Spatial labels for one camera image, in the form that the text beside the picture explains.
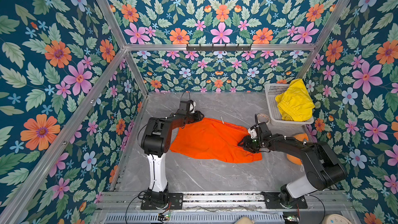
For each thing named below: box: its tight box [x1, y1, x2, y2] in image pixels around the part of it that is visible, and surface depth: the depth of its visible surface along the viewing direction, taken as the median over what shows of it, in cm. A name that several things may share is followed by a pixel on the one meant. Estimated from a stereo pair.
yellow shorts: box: [275, 78, 316, 122], surface depth 101 cm
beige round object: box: [233, 216, 255, 224], surface depth 67 cm
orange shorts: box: [171, 117, 263, 164], surface depth 93 cm
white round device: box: [322, 213, 352, 224], surface depth 68 cm
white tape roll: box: [257, 113, 270, 124], surface depth 107 cm
